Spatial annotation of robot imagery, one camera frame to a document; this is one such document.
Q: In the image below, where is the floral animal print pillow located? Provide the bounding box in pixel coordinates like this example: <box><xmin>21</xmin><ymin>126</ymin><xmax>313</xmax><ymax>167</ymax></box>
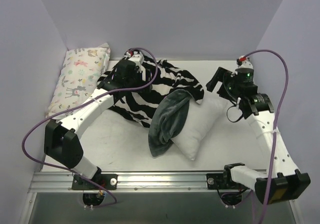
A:
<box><xmin>45</xmin><ymin>43</ymin><xmax>111</xmax><ymax>118</ymax></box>

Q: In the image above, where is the thin black cable loop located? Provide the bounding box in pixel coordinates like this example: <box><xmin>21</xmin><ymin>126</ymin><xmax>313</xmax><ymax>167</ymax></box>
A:
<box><xmin>226</xmin><ymin>106</ymin><xmax>245</xmax><ymax>123</ymax></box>

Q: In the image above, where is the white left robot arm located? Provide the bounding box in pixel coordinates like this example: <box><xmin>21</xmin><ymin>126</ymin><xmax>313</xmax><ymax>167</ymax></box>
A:
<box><xmin>44</xmin><ymin>54</ymin><xmax>153</xmax><ymax>189</ymax></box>

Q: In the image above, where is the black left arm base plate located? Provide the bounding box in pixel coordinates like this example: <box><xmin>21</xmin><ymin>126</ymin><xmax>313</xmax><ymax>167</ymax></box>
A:
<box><xmin>71</xmin><ymin>173</ymin><xmax>118</xmax><ymax>190</ymax></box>

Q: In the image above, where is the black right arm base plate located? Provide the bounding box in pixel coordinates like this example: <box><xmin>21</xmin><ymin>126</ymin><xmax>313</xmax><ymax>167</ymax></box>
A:
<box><xmin>206</xmin><ymin>173</ymin><xmax>242</xmax><ymax>190</ymax></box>

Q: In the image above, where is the white pillow insert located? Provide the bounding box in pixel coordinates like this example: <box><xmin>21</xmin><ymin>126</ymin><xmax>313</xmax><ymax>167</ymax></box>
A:
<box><xmin>171</xmin><ymin>95</ymin><xmax>227</xmax><ymax>161</ymax></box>

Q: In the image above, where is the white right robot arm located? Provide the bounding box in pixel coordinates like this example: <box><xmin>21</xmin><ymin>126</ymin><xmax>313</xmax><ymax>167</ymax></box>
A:
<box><xmin>206</xmin><ymin>67</ymin><xmax>311</xmax><ymax>204</ymax></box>

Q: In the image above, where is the zebra pillowcase with grey lining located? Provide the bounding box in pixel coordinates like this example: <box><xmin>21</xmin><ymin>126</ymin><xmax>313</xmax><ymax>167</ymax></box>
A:
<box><xmin>110</xmin><ymin>57</ymin><xmax>205</xmax><ymax>157</ymax></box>

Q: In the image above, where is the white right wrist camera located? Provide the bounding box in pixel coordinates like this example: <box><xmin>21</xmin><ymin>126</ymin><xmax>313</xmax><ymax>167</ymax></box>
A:
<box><xmin>236</xmin><ymin>56</ymin><xmax>253</xmax><ymax>69</ymax></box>

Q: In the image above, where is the aluminium front rail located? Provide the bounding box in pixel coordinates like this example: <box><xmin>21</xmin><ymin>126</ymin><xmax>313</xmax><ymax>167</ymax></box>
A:
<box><xmin>27</xmin><ymin>171</ymin><xmax>297</xmax><ymax>194</ymax></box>

